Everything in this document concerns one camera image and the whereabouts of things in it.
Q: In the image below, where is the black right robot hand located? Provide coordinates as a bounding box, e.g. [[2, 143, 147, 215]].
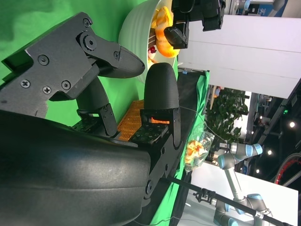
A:
[[0, 11, 183, 226]]

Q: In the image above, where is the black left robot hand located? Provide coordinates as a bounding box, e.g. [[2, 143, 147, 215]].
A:
[[164, 0, 226, 50]]

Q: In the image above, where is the orange white swirl bun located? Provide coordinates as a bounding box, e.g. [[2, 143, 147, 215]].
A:
[[155, 6, 180, 58]]

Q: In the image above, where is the pale grey-green bowl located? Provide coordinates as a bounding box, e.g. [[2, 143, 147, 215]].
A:
[[118, 0, 181, 83]]

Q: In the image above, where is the orange wicker basket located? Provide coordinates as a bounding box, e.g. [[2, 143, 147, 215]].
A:
[[117, 100, 144, 142]]

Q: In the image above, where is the green leafy plant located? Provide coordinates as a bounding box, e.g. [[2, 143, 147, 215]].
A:
[[206, 88, 250, 144]]

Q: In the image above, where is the clear bag of toy food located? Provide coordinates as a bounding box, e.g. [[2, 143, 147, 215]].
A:
[[183, 124, 216, 175]]

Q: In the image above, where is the black rod with clamp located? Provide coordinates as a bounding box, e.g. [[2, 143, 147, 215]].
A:
[[159, 176, 292, 226]]

